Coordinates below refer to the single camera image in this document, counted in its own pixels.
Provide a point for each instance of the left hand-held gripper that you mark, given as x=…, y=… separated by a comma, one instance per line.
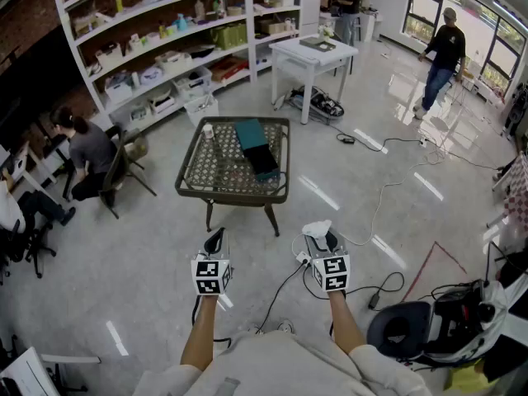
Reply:
x=212, y=274

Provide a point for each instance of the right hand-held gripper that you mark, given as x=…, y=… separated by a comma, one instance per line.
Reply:
x=335, y=274

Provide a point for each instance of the white cloth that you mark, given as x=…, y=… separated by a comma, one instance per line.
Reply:
x=317, y=227

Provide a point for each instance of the person's left forearm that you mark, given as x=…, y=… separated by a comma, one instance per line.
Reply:
x=202, y=332

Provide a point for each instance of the person's right forearm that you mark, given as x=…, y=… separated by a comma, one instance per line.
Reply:
x=344, y=324

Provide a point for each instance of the white shallow box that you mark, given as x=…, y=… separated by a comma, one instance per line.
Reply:
x=161, y=104

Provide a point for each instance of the red flat box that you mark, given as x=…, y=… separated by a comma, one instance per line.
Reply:
x=229, y=69

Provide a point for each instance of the brown cardboard box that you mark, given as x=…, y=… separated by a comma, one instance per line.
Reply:
x=270, y=27

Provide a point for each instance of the white plastic storage bin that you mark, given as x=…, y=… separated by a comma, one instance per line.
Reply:
x=282, y=1

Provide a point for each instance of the white power strip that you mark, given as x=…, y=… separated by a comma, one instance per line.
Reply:
x=423, y=141
x=303, y=258

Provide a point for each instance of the black power adapter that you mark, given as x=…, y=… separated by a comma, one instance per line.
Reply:
x=346, y=139
x=374, y=300

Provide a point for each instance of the dark metal lattice table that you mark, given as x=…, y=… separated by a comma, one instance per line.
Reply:
x=214, y=159

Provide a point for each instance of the person's white right shoe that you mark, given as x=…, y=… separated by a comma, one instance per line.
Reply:
x=286, y=327

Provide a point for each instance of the black padded seat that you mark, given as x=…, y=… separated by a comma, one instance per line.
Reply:
x=396, y=328

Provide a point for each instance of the white plastic jar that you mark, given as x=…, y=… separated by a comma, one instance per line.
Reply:
x=208, y=131

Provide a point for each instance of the person's beige sweatshirt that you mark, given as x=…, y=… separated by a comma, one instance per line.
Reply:
x=280, y=365

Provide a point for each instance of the olive waste bin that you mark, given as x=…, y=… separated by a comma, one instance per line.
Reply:
x=138, y=147

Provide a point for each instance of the dark folding chair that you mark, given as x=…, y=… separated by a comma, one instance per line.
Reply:
x=113, y=171

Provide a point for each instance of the white plastic floor bin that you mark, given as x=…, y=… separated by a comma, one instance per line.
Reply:
x=202, y=111

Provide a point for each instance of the black equipment bag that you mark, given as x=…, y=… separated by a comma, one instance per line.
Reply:
x=321, y=103

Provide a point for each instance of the white plastic tool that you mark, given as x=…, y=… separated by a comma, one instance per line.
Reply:
x=280, y=100

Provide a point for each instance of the black backpack with grey cover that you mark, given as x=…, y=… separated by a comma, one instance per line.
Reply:
x=462, y=324

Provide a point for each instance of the white plastic shelf bin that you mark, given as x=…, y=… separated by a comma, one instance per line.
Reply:
x=191, y=85

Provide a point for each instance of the black office chair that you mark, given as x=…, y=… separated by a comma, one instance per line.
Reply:
x=517, y=109
x=35, y=246

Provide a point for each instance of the yellow paper bag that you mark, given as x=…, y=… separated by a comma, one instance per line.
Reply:
x=466, y=375

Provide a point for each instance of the black hat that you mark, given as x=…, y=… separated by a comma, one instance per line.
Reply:
x=202, y=51

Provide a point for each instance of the white desk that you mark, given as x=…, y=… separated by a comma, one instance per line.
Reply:
x=39, y=167
x=24, y=373

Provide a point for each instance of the white square table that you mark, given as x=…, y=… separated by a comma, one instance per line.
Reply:
x=305, y=52

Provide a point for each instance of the red checkered tablecloth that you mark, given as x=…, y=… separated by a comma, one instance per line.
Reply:
x=519, y=204

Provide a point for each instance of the grey flat tray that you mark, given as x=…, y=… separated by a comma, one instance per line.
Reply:
x=317, y=43

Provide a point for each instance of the green fabric bags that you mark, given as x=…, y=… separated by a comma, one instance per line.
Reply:
x=231, y=36

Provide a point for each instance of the white flower bunch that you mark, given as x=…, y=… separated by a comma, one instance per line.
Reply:
x=326, y=31

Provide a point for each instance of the blue spray bottle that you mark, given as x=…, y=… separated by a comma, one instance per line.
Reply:
x=181, y=23

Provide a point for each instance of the white shelf unit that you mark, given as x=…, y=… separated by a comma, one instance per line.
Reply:
x=247, y=19

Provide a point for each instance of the round wicker basket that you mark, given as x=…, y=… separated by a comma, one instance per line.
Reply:
x=234, y=11

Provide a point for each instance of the clear plastic bottle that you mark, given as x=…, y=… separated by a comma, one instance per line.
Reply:
x=199, y=10

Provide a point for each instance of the white refrigerator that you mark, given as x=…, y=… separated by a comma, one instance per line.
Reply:
x=311, y=6

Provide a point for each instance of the yellow green bottle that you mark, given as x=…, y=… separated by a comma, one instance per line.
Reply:
x=119, y=4

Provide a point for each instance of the black framed window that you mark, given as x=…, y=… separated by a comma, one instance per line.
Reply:
x=453, y=10

